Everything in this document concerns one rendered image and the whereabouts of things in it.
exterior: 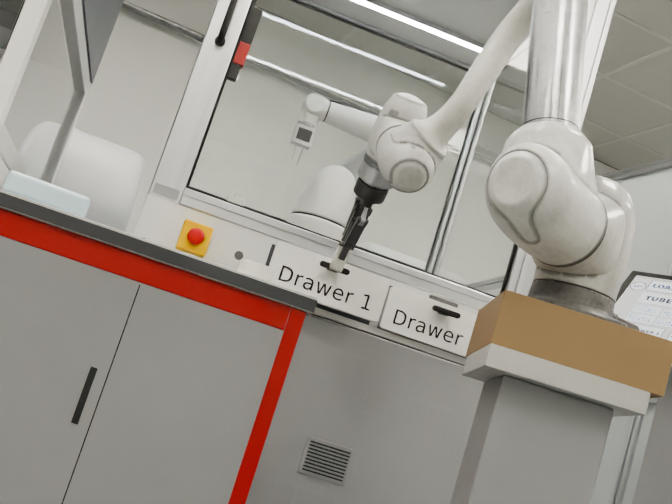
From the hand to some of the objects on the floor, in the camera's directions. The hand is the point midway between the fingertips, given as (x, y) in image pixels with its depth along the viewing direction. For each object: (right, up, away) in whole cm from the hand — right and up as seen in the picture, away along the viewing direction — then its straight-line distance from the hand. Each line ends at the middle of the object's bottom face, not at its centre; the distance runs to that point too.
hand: (340, 257), depth 223 cm
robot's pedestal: (+16, -92, -62) cm, 112 cm away
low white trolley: (-62, -72, -40) cm, 103 cm away
